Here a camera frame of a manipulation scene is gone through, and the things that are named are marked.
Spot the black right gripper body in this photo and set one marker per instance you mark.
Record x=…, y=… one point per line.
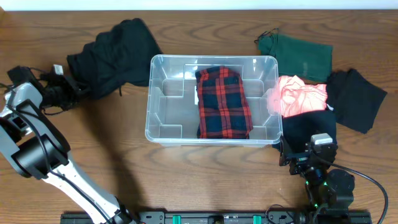
x=301, y=159

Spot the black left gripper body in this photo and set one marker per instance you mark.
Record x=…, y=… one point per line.
x=68, y=90

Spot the black garment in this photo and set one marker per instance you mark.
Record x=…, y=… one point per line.
x=121, y=55

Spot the red navy plaid shirt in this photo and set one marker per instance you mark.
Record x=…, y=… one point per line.
x=223, y=108

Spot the clear plastic storage bin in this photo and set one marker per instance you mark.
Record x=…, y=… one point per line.
x=172, y=115

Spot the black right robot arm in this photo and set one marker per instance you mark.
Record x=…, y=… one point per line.
x=331, y=188

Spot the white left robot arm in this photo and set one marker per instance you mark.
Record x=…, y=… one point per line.
x=34, y=147

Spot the dark navy folded garment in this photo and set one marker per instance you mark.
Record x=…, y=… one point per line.
x=298, y=129

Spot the black folded cloth far right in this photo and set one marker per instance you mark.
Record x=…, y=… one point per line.
x=355, y=101

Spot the pink crumpled garment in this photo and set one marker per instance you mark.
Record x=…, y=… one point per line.
x=291, y=97

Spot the dark green folded garment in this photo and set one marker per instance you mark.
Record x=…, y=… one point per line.
x=308, y=60

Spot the black mounting rail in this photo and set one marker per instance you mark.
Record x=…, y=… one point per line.
x=272, y=216

